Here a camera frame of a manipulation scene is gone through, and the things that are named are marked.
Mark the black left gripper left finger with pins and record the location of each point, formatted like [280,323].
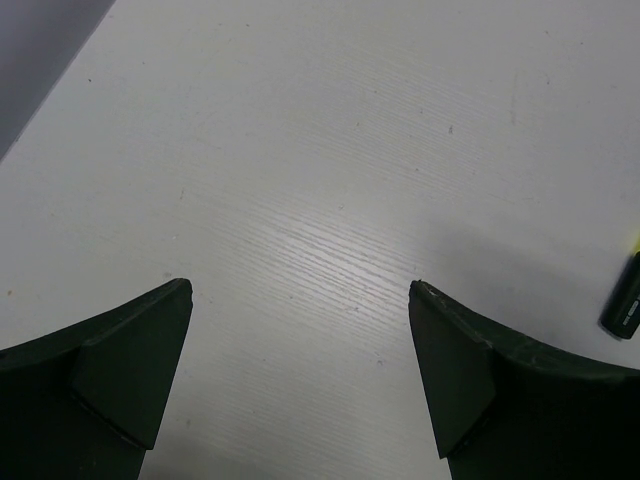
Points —
[87,401]

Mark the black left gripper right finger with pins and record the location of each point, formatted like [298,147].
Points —
[504,405]

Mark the yellow cap black highlighter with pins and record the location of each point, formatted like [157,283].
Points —
[620,316]

